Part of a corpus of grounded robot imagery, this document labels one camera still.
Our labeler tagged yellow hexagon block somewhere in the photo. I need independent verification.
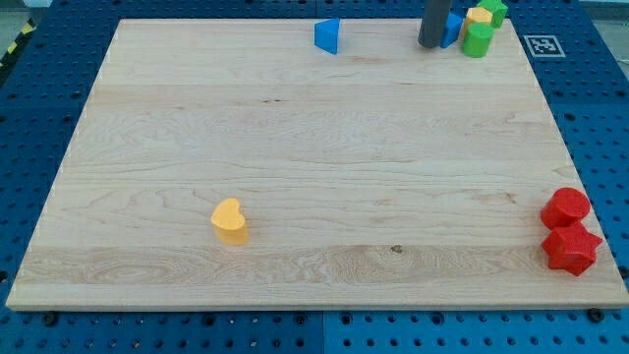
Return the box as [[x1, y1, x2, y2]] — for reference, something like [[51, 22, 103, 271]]
[[459, 7, 492, 39]]

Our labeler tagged wooden board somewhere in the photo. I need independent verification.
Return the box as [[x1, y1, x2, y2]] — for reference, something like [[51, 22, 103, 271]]
[[7, 19, 628, 312]]

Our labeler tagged blue cube block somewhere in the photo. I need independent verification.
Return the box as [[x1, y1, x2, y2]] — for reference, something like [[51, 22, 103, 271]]
[[440, 13, 463, 48]]

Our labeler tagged green star block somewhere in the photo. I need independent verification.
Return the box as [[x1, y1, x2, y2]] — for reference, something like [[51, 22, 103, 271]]
[[478, 0, 508, 29]]

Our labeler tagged blue triangle block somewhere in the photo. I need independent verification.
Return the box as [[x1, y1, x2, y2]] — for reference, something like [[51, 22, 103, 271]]
[[314, 18, 341, 55]]

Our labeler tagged red cylinder block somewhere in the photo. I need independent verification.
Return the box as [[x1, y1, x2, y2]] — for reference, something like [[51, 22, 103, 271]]
[[540, 187, 591, 229]]

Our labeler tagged yellow heart block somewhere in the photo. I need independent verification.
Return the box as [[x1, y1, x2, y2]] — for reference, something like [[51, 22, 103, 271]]
[[210, 198, 250, 246]]

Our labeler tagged red star block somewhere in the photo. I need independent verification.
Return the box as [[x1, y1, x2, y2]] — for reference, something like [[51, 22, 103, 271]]
[[542, 221, 602, 276]]

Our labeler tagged white fiducial marker tag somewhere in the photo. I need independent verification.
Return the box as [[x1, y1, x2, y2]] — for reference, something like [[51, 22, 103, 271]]
[[524, 34, 565, 58]]

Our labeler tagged green cylinder block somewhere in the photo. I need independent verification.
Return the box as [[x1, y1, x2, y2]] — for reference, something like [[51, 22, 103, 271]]
[[461, 23, 494, 58]]

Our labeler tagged yellow black hazard tape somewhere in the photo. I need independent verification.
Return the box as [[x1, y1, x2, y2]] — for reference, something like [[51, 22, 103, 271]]
[[1, 18, 36, 69]]

